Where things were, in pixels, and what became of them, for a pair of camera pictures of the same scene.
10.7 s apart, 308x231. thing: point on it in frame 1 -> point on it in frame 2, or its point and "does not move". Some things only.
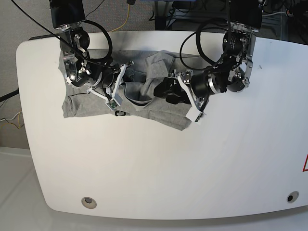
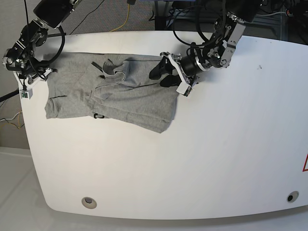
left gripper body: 196,85 -> 176,58
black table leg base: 160,23 does not move
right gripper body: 111,83 -> 29,79
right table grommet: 292,196 does not move
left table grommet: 88,203 does not move
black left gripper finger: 169,85 -> 164,66
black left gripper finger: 181,97 -> 171,80
